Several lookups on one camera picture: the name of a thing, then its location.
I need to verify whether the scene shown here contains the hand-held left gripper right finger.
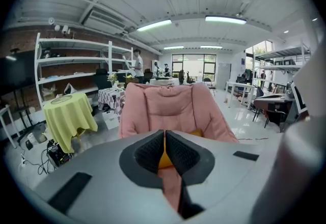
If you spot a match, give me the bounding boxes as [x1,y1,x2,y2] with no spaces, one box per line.
[166,129,283,224]

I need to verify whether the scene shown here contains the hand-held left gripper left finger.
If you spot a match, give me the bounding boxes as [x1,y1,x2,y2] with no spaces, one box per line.
[33,129,183,224]

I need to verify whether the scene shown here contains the orange pillow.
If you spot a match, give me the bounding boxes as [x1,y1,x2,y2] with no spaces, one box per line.
[158,128,204,169]

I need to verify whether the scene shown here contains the white storage box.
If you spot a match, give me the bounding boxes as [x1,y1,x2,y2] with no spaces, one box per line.
[101,110,120,130]

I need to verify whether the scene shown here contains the round table with yellow-green cloth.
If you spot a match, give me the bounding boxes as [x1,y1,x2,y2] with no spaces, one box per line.
[43,92,98,154]

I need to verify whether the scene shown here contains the table with checkered cloth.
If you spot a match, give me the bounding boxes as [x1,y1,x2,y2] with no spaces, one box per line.
[98,87,126,117]

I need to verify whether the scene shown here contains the grey translucent bin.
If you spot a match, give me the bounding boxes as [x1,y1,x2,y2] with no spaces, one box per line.
[34,126,48,144]

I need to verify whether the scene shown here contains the pink padded armchair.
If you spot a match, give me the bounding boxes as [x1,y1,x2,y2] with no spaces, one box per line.
[118,82,240,212]

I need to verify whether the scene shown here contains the dark grey desk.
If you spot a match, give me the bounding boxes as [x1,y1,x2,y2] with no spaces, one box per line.
[253,93,298,132]

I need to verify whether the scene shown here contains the round gold-rimmed tray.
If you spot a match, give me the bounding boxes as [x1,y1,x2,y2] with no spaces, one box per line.
[50,94,74,104]

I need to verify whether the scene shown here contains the dark blue chair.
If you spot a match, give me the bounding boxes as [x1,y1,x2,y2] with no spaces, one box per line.
[252,87,270,128]

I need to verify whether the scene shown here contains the plain white table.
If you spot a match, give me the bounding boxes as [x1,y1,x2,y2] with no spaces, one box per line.
[225,81,256,109]

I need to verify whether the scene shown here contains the black folding chair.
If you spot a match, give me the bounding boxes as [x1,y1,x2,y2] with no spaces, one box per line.
[203,77,216,96]

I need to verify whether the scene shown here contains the brown wooden box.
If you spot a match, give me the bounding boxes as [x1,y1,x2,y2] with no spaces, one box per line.
[123,76,140,88]

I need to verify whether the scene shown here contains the white and black bag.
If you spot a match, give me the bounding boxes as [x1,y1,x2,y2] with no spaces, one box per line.
[63,82,76,95]

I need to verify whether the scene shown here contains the flower bouquet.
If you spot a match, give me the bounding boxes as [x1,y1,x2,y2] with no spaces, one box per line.
[106,72,119,86]

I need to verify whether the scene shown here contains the black office chair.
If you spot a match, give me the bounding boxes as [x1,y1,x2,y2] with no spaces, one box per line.
[185,71,196,85]
[93,68,113,91]
[143,68,153,83]

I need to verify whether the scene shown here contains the cardboard box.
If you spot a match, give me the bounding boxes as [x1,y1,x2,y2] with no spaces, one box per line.
[42,85,57,100]

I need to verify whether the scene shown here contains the white table with pale cloth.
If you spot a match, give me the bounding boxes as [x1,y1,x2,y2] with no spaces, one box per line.
[149,77,180,86]

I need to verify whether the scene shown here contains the large black-framed window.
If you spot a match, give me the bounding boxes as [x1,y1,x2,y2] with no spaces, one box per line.
[172,54,217,82]

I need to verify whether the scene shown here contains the white shelving rack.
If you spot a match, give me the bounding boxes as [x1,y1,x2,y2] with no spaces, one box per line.
[34,32,134,109]

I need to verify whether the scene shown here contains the white side table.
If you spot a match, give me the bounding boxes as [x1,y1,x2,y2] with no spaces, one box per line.
[0,104,18,149]

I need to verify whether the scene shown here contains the grey metal storage rack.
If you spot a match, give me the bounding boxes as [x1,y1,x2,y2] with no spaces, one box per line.
[252,44,311,91]

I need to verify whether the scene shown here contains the black television on stand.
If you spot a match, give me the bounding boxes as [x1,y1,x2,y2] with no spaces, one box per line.
[0,48,36,142]

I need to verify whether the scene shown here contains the white ceiling air conditioner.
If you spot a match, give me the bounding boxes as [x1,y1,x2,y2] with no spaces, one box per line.
[81,6,130,37]

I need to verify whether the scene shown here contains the black floor equipment with cables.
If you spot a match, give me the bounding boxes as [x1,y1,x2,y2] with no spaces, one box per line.
[46,139,74,167]

